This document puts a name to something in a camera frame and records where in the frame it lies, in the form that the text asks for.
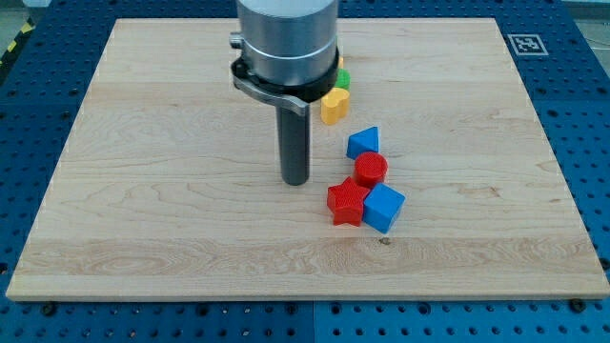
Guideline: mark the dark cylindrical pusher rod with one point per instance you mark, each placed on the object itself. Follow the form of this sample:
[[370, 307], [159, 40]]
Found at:
[[293, 132]]

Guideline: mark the black clamp ring with lever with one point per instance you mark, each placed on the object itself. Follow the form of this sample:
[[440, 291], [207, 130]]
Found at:
[[296, 99]]

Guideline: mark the red star block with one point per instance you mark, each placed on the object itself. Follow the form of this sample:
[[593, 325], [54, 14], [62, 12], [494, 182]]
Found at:
[[346, 202]]

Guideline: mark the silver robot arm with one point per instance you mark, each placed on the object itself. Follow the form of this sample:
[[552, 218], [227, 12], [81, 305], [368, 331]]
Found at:
[[288, 59]]

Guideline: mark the blue cube block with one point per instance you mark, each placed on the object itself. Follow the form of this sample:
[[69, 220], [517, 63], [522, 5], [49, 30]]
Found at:
[[382, 207]]

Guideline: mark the yellow heart block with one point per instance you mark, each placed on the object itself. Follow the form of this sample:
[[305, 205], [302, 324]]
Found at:
[[334, 105]]

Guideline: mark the green cylinder block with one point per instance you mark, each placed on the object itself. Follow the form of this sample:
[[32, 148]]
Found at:
[[343, 79]]

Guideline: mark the blue triangle block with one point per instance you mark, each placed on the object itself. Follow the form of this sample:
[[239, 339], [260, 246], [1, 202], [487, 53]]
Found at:
[[362, 141]]

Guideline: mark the red cylinder block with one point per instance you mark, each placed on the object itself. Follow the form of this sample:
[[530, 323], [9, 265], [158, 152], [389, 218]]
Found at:
[[370, 169]]

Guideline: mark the wooden board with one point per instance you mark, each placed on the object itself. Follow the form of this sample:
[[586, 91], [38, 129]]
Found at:
[[168, 188]]

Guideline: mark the white fiducial marker tag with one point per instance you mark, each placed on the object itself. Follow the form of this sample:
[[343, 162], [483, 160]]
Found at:
[[527, 44]]

